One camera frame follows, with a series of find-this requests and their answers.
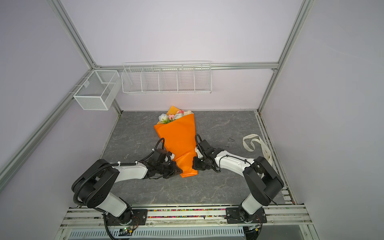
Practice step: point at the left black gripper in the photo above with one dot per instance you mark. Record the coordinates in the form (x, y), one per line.
(174, 167)

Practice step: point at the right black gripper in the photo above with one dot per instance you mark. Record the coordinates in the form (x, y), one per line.
(196, 165)

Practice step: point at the orange wrapping paper sheet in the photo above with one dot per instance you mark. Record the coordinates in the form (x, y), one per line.
(179, 138)

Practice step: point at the white fake rose stem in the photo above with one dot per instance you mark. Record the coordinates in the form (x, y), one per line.
(163, 119)

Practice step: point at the cream fake rose stem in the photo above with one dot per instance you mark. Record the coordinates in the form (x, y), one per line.
(186, 113)

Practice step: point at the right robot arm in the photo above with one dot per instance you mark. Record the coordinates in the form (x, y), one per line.
(262, 180)

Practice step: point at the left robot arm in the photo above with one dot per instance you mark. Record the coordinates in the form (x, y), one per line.
(93, 188)

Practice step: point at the white printed ribbon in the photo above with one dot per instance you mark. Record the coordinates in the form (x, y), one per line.
(249, 144)

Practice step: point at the small white mesh basket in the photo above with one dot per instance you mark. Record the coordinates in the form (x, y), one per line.
(99, 90)

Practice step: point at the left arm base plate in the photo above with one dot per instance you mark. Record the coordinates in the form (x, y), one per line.
(134, 217)

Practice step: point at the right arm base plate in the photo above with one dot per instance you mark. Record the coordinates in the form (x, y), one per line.
(239, 216)

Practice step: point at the long white wire basket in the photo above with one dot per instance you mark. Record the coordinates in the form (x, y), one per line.
(167, 77)

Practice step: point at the aluminium front rail frame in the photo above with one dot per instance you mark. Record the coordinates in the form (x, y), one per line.
(156, 222)

